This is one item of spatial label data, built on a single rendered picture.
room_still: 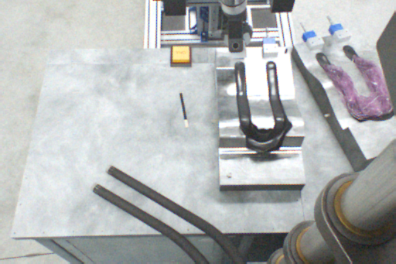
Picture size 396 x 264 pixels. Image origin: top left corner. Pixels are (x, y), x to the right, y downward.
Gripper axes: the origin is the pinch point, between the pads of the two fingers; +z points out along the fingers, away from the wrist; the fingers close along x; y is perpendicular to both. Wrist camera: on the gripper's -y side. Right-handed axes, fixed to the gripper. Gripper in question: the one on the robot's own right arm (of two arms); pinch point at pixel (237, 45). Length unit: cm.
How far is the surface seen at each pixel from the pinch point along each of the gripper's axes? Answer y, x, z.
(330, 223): -67, -12, -69
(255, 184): -47.8, -2.5, 1.8
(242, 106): -22.1, -0.2, 1.4
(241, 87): -14.2, -0.3, 4.2
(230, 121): -28.8, 3.6, -4.0
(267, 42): 3.3, -10.3, 5.6
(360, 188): -64, -14, -77
